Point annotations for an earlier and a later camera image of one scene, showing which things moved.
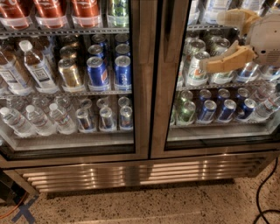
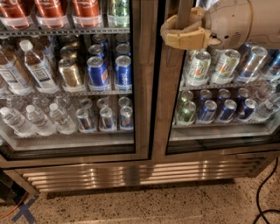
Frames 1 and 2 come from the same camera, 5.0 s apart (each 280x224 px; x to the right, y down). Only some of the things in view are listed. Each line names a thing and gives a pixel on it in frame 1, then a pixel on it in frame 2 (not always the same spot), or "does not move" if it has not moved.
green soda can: [188, 113] does not move
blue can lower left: [206, 115] does not move
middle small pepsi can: [106, 119] does not move
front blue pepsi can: [122, 73] does not move
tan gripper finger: [240, 17] -> [196, 15]
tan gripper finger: [233, 59] -> [195, 38]
